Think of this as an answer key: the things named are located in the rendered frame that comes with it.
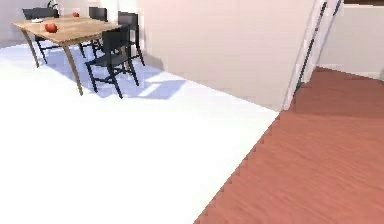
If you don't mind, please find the large red apple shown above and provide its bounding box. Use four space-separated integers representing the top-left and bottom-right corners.
44 22 59 34

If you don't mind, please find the black wooden chair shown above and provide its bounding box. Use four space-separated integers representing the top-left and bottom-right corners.
84 24 140 100
79 6 109 60
21 7 60 65
117 10 146 67

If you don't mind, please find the light wooden dining table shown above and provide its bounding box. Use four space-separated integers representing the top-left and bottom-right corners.
12 14 122 97

